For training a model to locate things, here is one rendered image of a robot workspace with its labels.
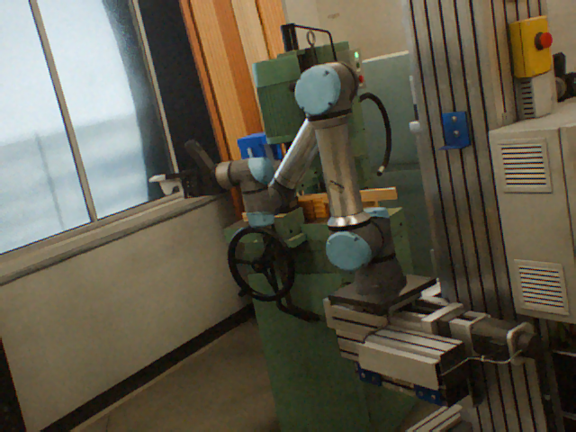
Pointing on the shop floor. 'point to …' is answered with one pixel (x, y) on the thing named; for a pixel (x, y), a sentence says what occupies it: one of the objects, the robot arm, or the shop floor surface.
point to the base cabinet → (322, 361)
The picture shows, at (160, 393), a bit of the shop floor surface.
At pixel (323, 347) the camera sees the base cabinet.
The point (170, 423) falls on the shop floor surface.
